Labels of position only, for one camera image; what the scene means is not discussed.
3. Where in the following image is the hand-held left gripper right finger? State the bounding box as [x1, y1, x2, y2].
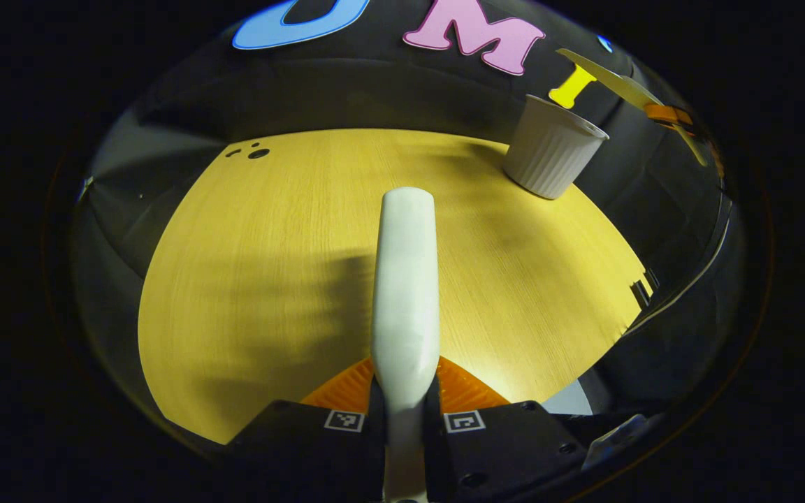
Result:
[422, 356, 585, 503]

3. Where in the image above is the black backdrop cloth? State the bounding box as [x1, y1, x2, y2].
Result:
[71, 0, 746, 420]

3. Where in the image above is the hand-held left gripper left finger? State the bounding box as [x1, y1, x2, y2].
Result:
[224, 358, 386, 503]

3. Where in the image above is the yellow wooden desktop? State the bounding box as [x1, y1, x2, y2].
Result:
[137, 128, 655, 444]

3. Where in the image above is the black cable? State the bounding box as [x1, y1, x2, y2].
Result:
[619, 199, 733, 337]

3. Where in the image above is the white plastic dustpan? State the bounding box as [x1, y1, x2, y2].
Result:
[556, 48, 711, 168]

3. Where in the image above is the white ribbed garbage bin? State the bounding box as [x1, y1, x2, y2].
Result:
[502, 94, 611, 201]

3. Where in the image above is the black clamp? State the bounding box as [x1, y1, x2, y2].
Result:
[630, 268, 660, 309]

